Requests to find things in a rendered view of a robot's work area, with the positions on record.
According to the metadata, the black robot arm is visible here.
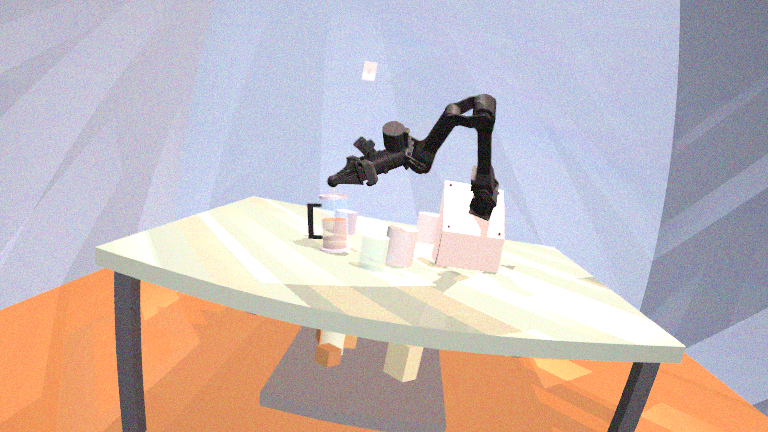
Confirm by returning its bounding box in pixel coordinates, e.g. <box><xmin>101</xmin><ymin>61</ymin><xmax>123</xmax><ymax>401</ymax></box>
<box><xmin>353</xmin><ymin>94</ymin><xmax>499</xmax><ymax>221</ymax></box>

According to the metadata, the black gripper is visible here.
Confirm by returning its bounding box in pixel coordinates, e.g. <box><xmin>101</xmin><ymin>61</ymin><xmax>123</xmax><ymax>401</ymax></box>
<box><xmin>331</xmin><ymin>150</ymin><xmax>391</xmax><ymax>187</ymax></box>

